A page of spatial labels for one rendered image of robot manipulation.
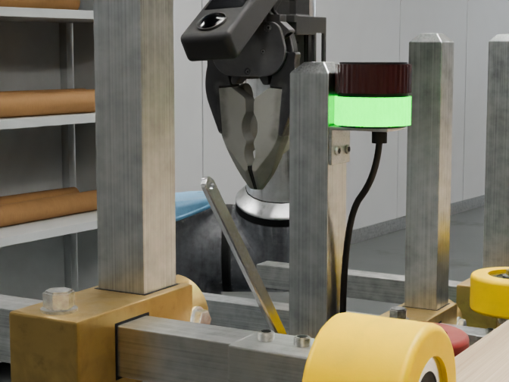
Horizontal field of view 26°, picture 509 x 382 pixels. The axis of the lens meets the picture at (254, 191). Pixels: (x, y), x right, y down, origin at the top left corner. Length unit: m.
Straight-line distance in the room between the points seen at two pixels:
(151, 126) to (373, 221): 6.03
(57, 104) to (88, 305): 3.23
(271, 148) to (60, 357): 0.38
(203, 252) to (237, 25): 0.98
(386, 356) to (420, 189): 0.58
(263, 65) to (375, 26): 5.65
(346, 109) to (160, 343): 0.30
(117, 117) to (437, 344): 0.24
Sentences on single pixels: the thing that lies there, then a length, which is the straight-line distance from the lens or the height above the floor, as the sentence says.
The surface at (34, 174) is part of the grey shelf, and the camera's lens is 4.36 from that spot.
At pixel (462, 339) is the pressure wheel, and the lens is 0.83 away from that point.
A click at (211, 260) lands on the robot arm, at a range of 1.83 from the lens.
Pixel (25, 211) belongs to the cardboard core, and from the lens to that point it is 3.91.
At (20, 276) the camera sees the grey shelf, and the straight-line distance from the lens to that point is 4.35.
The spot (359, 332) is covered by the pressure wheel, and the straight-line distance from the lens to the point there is 0.56.
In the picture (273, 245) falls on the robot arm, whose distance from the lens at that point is 1.81.
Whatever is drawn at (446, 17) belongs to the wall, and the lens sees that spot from 7.47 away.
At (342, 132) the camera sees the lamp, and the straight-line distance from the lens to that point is 0.89.
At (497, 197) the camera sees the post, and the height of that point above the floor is 0.94.
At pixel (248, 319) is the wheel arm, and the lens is 1.18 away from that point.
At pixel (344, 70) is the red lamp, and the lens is 0.85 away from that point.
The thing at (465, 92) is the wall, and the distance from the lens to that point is 7.78.
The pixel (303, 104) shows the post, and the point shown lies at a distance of 0.88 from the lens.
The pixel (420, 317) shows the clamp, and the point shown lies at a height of 0.86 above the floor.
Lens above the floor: 1.12
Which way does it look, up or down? 7 degrees down
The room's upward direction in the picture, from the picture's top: straight up
